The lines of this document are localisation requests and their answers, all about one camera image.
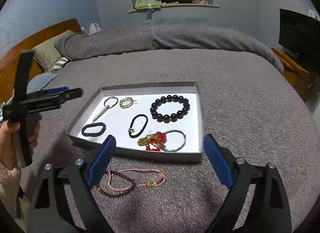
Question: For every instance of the wooden window shelf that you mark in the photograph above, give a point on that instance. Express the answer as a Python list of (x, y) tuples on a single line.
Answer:
[(172, 5)]

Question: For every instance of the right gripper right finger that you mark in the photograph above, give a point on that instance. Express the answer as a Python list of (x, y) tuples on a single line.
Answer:
[(269, 210)]

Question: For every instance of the striped pillow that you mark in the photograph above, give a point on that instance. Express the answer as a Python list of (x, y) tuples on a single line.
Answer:
[(59, 64)]

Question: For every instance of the light blue blanket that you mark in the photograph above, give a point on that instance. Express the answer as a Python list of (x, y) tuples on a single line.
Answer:
[(40, 81)]

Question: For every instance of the olive green pillow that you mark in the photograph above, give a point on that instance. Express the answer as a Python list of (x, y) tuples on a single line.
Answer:
[(46, 53)]

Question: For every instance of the green cloth on shelf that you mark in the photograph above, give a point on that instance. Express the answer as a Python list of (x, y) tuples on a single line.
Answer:
[(147, 4)]

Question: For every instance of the grey shallow tray box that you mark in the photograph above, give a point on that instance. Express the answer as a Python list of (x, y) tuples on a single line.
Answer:
[(131, 124)]

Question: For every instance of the person's left hand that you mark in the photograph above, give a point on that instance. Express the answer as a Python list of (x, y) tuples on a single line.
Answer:
[(8, 156)]

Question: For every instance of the grey duvet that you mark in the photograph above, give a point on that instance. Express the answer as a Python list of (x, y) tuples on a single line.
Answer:
[(170, 33)]

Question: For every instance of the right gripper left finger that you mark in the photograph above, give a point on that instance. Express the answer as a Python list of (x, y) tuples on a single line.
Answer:
[(49, 210)]

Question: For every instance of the white plastic bag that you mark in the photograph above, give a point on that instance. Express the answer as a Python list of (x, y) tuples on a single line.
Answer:
[(94, 28)]

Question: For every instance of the thin silver bangle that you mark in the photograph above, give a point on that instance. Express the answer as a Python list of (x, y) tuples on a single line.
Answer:
[(110, 102)]

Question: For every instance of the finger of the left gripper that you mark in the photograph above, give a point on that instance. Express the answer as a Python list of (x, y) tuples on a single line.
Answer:
[(56, 90), (70, 94)]

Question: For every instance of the wooden headboard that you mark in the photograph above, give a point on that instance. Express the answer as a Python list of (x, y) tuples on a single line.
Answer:
[(22, 55)]

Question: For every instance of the silver wire bangle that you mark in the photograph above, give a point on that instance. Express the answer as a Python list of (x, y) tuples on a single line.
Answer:
[(175, 140)]

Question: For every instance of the grey bed cover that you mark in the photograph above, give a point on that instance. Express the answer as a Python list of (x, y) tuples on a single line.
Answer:
[(248, 107)]

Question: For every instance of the white wall hook rack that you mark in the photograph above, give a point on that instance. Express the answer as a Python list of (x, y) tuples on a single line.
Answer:
[(314, 14)]

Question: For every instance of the cream fluffy rug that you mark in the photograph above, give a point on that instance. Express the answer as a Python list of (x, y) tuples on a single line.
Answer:
[(10, 184)]

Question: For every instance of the wooden tv stand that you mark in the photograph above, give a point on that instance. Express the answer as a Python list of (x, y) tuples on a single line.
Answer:
[(301, 79)]

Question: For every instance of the black tv monitor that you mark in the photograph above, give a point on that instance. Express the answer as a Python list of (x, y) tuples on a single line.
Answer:
[(299, 34)]

